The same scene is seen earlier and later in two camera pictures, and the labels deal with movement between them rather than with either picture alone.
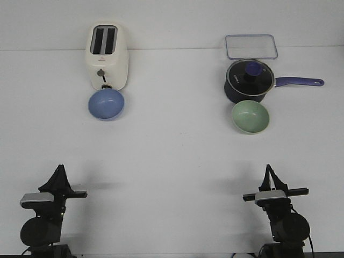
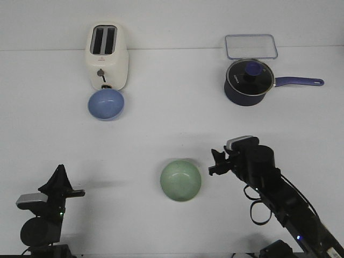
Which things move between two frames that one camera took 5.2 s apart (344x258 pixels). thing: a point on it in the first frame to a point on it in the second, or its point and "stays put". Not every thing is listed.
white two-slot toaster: x=107 y=52 stays put
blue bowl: x=106 y=104 stays put
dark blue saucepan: x=240 y=86 stays put
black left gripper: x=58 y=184 stays put
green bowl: x=250 y=116 to x=180 y=179
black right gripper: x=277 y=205 to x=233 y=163
